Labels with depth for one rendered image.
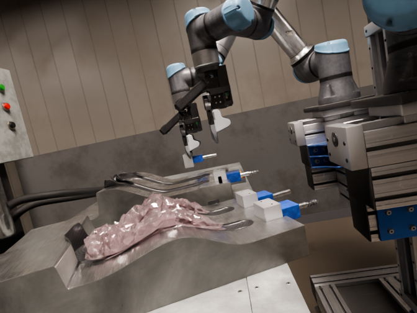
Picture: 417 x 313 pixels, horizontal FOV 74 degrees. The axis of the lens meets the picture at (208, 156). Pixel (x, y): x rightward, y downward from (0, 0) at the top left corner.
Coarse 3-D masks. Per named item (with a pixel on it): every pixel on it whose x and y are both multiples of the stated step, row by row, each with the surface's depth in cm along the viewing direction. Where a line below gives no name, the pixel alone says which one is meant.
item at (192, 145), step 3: (186, 135) 107; (189, 135) 107; (189, 138) 107; (192, 138) 107; (189, 141) 107; (192, 141) 107; (195, 141) 106; (189, 144) 107; (192, 144) 106; (195, 144) 106; (198, 144) 106; (186, 147) 106; (189, 147) 106; (192, 147) 106; (195, 147) 106; (186, 150) 106; (189, 150) 106; (186, 153) 107; (189, 153) 106; (189, 156) 107
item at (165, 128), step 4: (180, 112) 107; (176, 116) 107; (180, 116) 107; (172, 120) 108; (176, 120) 107; (164, 124) 110; (168, 124) 108; (172, 124) 108; (164, 128) 108; (168, 128) 108; (164, 132) 109; (168, 132) 110
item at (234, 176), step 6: (222, 168) 83; (216, 174) 79; (222, 174) 79; (228, 174) 79; (234, 174) 79; (240, 174) 81; (246, 174) 81; (216, 180) 79; (234, 180) 80; (240, 180) 79
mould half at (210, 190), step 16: (160, 176) 102; (192, 176) 98; (208, 176) 89; (112, 192) 77; (128, 192) 76; (144, 192) 79; (176, 192) 79; (192, 192) 76; (208, 192) 75; (224, 192) 75; (96, 208) 91; (112, 208) 77; (128, 208) 77; (96, 224) 78; (112, 224) 78
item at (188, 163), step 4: (192, 152) 113; (184, 156) 108; (192, 156) 109; (196, 156) 109; (200, 156) 108; (204, 156) 110; (208, 156) 110; (212, 156) 110; (184, 160) 109; (188, 160) 109; (192, 160) 108; (196, 160) 109; (200, 160) 109; (184, 164) 109; (188, 164) 109; (192, 164) 109
